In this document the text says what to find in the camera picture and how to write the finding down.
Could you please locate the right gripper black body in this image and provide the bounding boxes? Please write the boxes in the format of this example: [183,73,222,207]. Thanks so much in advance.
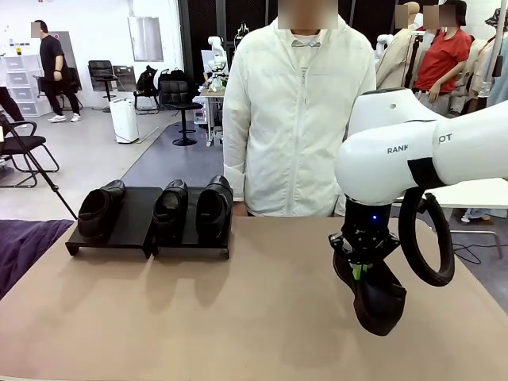
[341,196,394,263]

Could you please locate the black leather loafer shoe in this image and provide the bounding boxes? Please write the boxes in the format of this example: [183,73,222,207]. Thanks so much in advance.
[332,248,408,337]
[152,179,190,245]
[197,175,235,245]
[77,179,127,244]

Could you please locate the white side table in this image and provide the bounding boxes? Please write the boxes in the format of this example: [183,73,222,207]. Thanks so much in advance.
[391,176,503,259]

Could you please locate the person in white jacket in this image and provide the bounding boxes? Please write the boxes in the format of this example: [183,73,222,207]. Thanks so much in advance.
[222,17,378,218]

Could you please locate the person in red shirt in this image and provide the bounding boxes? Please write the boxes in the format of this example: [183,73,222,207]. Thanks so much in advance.
[412,0,474,116]

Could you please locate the rack of hanging garments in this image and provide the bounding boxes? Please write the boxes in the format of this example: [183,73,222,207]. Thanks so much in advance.
[462,7,508,112]

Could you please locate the background work desk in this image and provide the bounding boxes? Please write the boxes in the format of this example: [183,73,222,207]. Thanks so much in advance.
[193,85,225,148]

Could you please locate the black quilted bar chair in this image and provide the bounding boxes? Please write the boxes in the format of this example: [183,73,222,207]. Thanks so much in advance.
[160,80,204,147]

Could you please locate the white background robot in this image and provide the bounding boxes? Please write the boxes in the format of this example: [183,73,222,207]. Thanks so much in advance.
[207,35,228,87]

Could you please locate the black bag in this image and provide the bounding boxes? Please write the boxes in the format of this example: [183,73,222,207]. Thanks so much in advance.
[157,67,187,83]

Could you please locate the black backpack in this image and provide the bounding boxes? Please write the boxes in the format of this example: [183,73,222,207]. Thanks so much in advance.
[133,64,160,99]

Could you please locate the white air purifier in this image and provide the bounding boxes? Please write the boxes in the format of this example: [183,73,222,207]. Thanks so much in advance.
[109,98,140,144]

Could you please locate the black bar stool chair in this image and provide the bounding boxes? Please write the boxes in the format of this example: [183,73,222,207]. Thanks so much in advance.
[87,60,119,103]

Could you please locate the black office armchair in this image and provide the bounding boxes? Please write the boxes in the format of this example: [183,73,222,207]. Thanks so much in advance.
[37,67,83,114]

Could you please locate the dark purple-blue cloth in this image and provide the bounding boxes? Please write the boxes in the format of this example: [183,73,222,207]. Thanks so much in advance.
[0,217,76,301]

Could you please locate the grey cabinet with red sign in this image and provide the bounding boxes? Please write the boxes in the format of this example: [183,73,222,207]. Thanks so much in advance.
[47,30,83,91]

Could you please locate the black folding chair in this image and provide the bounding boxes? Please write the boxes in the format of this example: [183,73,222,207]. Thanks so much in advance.
[0,121,61,188]

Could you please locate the man in black clothes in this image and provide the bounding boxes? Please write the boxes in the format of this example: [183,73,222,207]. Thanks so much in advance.
[31,19,83,124]

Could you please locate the person in dark trousers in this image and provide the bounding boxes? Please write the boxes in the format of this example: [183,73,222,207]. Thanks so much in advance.
[0,85,28,125]

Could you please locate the white drawer cabinet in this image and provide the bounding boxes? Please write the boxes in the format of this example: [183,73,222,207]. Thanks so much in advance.
[0,52,48,117]

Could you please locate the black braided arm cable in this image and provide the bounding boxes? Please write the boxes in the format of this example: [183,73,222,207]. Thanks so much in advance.
[398,186,456,287]

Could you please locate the white wall panel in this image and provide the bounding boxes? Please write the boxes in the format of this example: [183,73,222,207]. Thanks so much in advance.
[127,15,165,63]

